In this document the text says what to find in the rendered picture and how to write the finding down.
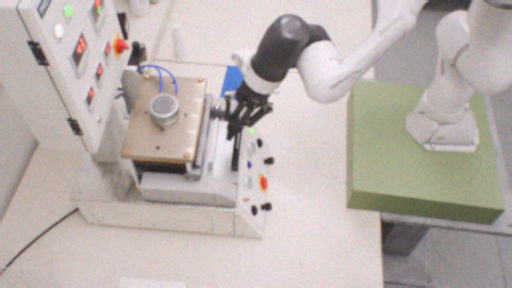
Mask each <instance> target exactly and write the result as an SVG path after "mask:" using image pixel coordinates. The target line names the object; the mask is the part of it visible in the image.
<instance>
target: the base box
mask: <svg viewBox="0 0 512 288"><path fill-rule="evenodd" d="M252 127H253V128H254V130H256V131H257V134H258V135H259V136H260V137H261V139H262V141H263V142H264V143H265V145H267V147H268V149H269V145H268V143H267V142H266V140H264V138H263V137H262V135H261V134H260V132H259V131H258V130H257V128H256V126H255V125H253V126H252ZM74 201H75V204H76V205H77V207H78V208H79V209H80V210H81V213H82V214H83V216H84V217H85V218H86V221H87V222H88V223H91V224H102V225H112V226H123V227H133V228H144V229H165V230H175V231H186V232H196V233H207V234H227V235H234V236H236V237H247V238H257V239H263V235H264V232H263V231H262V229H260V228H259V227H258V226H257V224H256V223H254V222H253V221H252V219H251V218H249V217H248V216H247V213H245V212H244V211H243V210H242V209H241V208H240V207H239V206H238V205H237V203H236V213H233V212H222V211H211V210H200V209H189V208H168V207H157V206H146V205H135V204H124V203H113V202H91V201H80V200H74Z"/></svg>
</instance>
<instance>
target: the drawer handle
mask: <svg viewBox="0 0 512 288"><path fill-rule="evenodd" d="M241 135H242V130H241V132H240V133H236V135H234V142H233V150H232V156H231V171H239V159H240V151H241Z"/></svg>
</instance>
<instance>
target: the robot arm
mask: <svg viewBox="0 0 512 288"><path fill-rule="evenodd" d="M376 1H377V10H378V17H377V22H376V27H375V29H374V31H372V33H371V35H370V36H367V37H366V39H365V40H364V41H362V42H361V44H360V45H359V46H358V47H356V48H355V49H354V50H353V51H352V52H351V53H350V54H349V55H348V56H347V57H345V59H344V60H343V59H342V57H340V54H339V52H338V51H337V50H336V48H335V44H334V43H333V41H332V40H331V39H330V36H329V35H328V33H327V31H325V28H324V27H323V26H320V25H317V24H308V23H307V22H306V21H305V20H304V19H303V18H302V17H300V16H299V15H293V14H284V15H280V16H278V18H277V19H276V20H274V21H273V23H272V24H271V25H270V26H268V27H267V30H266V31H265V33H264V35H263V36H262V40H261V41H260V42H259V44H258V46H254V45H248V46H242V47H241V48H239V49H236V50H235V51H233V52H231V59H232V60H233V62H235V63H236V66H237V67H238V68H239V69H240V71H241V73H242V74H243V75H244V78H243V80H242V82H241V85H240V86H239V87H238V88H236V90H235V91H231V92H230V90H229V89H226V90H225V95H224V99H225V101H226V110H225V119H224V120H225V121H226V122H228V124H227V126H226V130H227V132H226V140H229V141H231V140H232V139H233V137H234V135H236V133H240V132H241V130H244V126H247V128H252V126H253V125H254V124H256V123H257V122H258V121H259V120H260V119H262V118H263V117H264V116H265V115H266V114H270V113H272V112H273V103H272V102H270V103H269V102H268V101H267V100H268V98H269V97H270V96H271V94H272V93H275V94H276V95H277V94H278V93H280V92H279V91H278V88H279V86H280V85H281V83H283V80H284V79H285V78H286V77H287V75H288V71H289V69H293V68H296V69H297V71H298V72H299V76H300V78H301V79H302V82H303V83H304V88H305V91H306V93H307V96H308V97H309V98H311V99H312V100H314V101H315V102H318V103H319V104H331V103H335V102H336V101H338V100H339V99H340V98H343V97H344V96H345V94H346V93H348V92H349V90H350V89H351V88H352V87H353V86H354V85H355V83H356V82H357V81H358V80H359V79H360V78H361V77H362V76H363V75H364V74H365V73H366V72H367V71H369V70H370V69H371V67H373V66H374V65H375V64H376V63H377V62H378V61H380V60H381V59H382V57H384V56H385V55H386V54H387V52H389V51H390V50H392V48H393V47H395V46H396V45H397V43H398V42H399V41H401V40H402V39H403V38H404V37H405V36H407V35H408V33H409V32H410V31H412V30H413V27H414V26H415V25H416V17H417V16H418V13H419V11H420V10H421V9H422V7H423V5H424V4H425V3H426V2H427V1H428V0H376ZM435 34H436V38H437V42H438V57H437V67H436V73H435V75H434V77H433V80H432V82H431V83H430V86H429V88H428V89H427V90H426V91H425V92H424V93H423V96H422V98H421V99H420V101H419V103H418V106H417V107H416V108H415V109H413V111H412V112H411V113H410V114H408V116H407V117H406V118H405V119H406V130H407V131H408V133H409V135H411V136H412V137H413V139H414V140H416V141H417V142H418V143H419V144H420V145H422V146H423V149H424V150H426V151H443V152H467V153H473V152H474V151H475V149H476V148H477V146H478V145H479V130H478V128H477V125H476V119H475V114H474V112H473V111H471V110H470V104H469V103H468V101H469V99H470V97H471V96H472V94H473V93H474V92H475V90H476V91H477V92H478V93H480V94H481V95H483V96H492V95H497V94H499V93H502V92H504V91H506V90H507V89H509V88H510V87H511V84H512V0H472V2H471V4H470V5H469V10H468V12H467V11H455V12H453V13H450V14H449V15H447V16H445V17H444V18H443V19H442V20H441V21H440V22H439V23H438V26H437V28H436V31H435ZM234 97H236V100H237V103H238V104H237V105H236V109H234V111H233V113H232V114H230V110H231V101H232V99H233V98H234ZM260 107H261V108H260ZM244 108H247V109H246V110H245V112H244V113H243V114H242V116H241V120H240V119H239V118H238V117H239V115H240V114H241V111H243V109H244ZM258 108H260V109H258ZM255 109H258V110H257V111H256V112H255V113H254V114H253V112H254V110H255ZM251 114H252V116H251ZM250 116H251V117H250Z"/></svg>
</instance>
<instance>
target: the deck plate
mask: <svg viewBox="0 0 512 288"><path fill-rule="evenodd" d="M114 105H115V108H116V109H117V114H118V117H119V119H120V121H121V124H122V128H123V130H124V133H125V134H126V133H127V127H128V124H129V121H130V119H123V115H124V112H125V110H126V109H127V108H126V104H118V103H114ZM130 174H131V170H130V168H129V166H128V164H127V160H126V159H122V157H120V160H119V162H118V163H114V162H101V161H91V155H90V153H89V151H88V152H86V153H85V155H84V157H83V160H82V162H81V167H80V170H79V172H78V175H77V177H76V180H75V184H74V187H73V189H72V192H71V194H70V200H80V201H91V202H113V203H124V204H135V205H146V206H157V207H168V208H189V209H200V210H211V211H222V212H233V213H236V207H226V206H215V205H204V204H193V203H170V202H159V201H148V200H145V199H144V198H143V193H142V192H138V191H137V189H136V186H137V185H136V183H135V181H132V178H131V176H130Z"/></svg>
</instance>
